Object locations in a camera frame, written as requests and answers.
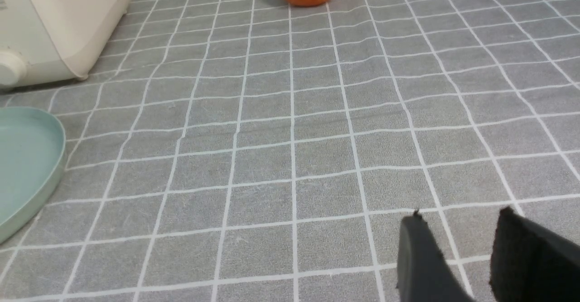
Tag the light green round plate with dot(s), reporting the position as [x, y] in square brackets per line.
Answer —
[32, 160]

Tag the grey checkered tablecloth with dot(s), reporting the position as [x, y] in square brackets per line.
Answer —
[248, 150]

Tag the cream white toaster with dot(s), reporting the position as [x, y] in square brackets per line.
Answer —
[45, 41]

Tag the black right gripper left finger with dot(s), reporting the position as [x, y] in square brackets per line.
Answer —
[423, 274]

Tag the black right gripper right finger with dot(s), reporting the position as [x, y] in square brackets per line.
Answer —
[530, 263]

